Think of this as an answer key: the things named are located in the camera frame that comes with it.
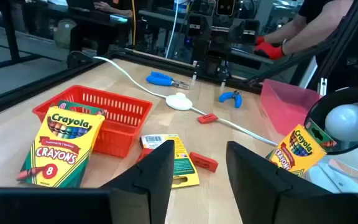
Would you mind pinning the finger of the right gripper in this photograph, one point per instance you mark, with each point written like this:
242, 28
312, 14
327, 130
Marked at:
194, 74
223, 81

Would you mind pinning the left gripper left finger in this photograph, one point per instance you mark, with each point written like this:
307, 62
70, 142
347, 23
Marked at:
154, 174

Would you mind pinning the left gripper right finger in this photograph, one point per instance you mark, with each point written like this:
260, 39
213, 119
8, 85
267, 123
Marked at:
250, 180

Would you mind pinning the red rectangular eraser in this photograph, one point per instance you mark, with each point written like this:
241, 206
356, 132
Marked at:
144, 153
208, 118
203, 161

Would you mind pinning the Crayola crayon box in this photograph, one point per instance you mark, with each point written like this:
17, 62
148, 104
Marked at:
79, 107
183, 168
61, 149
297, 149

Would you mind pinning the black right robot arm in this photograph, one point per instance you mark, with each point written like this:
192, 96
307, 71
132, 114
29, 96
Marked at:
200, 28

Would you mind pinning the white and red object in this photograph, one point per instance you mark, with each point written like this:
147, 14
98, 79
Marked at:
179, 102

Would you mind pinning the red glove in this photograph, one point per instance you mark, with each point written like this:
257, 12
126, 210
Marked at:
270, 50
259, 40

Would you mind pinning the red plastic basket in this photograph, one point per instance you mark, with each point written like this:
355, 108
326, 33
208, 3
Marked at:
120, 130

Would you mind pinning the pink plastic bin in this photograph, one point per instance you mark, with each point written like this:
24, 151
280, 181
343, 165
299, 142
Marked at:
284, 105

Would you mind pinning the person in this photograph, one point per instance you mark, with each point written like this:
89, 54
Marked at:
309, 28
113, 7

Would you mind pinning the white lamp bulb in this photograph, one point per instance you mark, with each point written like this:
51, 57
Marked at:
348, 123

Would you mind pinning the beige waste bin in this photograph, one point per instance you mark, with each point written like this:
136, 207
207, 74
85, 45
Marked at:
64, 32

